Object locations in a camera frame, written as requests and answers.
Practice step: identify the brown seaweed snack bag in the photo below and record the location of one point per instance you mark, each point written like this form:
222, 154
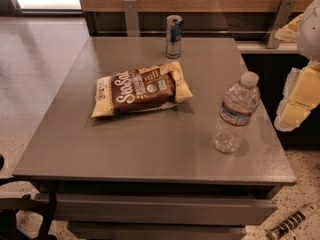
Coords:
158, 87

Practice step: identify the metal wall bracket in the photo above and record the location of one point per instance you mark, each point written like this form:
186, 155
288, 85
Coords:
280, 18
131, 18

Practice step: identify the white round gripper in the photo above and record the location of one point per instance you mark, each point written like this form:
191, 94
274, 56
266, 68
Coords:
310, 34

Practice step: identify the left metal wall bracket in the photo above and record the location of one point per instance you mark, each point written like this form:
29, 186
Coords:
131, 18

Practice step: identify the striped cylinder on floor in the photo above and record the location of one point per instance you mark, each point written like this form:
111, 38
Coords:
288, 225

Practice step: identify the black office chair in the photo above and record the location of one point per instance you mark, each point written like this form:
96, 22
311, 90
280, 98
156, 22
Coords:
9, 207

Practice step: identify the clear plastic water bottle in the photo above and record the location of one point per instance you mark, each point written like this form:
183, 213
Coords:
238, 105

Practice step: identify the silver blue redbull can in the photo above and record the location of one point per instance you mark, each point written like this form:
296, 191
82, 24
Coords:
173, 36

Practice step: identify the right metal wall bracket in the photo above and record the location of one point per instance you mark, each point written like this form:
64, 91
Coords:
280, 18

